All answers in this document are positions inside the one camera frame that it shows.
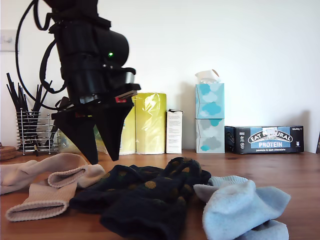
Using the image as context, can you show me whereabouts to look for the white wall light switch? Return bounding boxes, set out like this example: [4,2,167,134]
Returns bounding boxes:
[0,29,20,53]

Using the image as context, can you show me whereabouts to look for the white tissue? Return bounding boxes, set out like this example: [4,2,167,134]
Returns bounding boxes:
[194,69,221,86]

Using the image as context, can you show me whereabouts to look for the grey arm camera box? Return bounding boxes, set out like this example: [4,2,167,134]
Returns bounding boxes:
[101,65,138,87]

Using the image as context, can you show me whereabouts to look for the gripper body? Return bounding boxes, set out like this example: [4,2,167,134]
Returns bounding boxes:
[51,67,142,121]

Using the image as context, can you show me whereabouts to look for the thin black stick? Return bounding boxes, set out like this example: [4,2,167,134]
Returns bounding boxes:
[6,84,26,115]
[17,83,28,113]
[31,80,45,114]
[6,72,31,121]
[36,80,54,111]

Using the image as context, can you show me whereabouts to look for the black cable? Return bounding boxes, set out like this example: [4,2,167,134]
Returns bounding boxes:
[33,0,55,31]
[15,0,73,111]
[38,38,68,95]

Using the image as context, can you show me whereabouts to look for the yellow paper towel pack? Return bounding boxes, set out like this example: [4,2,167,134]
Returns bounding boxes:
[57,92,168,156]

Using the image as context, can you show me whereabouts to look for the chrome wire utensil holder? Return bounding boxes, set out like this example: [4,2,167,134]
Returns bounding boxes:
[16,107,62,156]

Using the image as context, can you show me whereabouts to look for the white carton black top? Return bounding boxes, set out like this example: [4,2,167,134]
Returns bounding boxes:
[166,108,184,155]

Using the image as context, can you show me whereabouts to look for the beige ribbed sock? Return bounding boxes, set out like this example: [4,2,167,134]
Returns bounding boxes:
[4,179,77,223]
[0,152,106,196]

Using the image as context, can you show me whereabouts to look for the dark long-handled utensil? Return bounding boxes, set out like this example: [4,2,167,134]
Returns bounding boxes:
[44,96,73,148]

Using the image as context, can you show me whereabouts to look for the light blue sock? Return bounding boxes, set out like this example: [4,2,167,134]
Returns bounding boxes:
[193,174,290,240]
[201,180,292,238]

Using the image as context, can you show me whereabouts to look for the grey cloud tissue box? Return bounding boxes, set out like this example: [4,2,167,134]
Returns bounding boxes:
[194,118,225,154]

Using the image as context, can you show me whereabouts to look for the blue cloud tissue box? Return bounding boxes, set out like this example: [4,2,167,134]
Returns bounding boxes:
[194,83,225,120]

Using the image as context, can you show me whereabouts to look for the black Eat Natural bar box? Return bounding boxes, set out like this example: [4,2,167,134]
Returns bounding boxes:
[224,125,305,155]

